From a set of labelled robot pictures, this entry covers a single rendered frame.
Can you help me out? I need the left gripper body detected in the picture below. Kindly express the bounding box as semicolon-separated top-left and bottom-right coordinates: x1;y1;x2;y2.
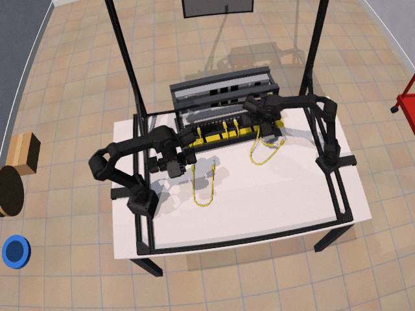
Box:
240;112;281;128

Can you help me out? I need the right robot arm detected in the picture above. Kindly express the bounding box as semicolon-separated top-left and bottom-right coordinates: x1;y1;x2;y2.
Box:
88;125;196;206

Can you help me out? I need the black rack frame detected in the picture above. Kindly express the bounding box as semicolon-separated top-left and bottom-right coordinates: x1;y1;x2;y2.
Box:
169;66;279;136

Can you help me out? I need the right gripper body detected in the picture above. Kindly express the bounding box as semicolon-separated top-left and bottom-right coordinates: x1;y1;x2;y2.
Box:
147;148;197;174

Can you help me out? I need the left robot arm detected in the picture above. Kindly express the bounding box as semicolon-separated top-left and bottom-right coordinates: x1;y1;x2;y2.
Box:
242;94;341;168

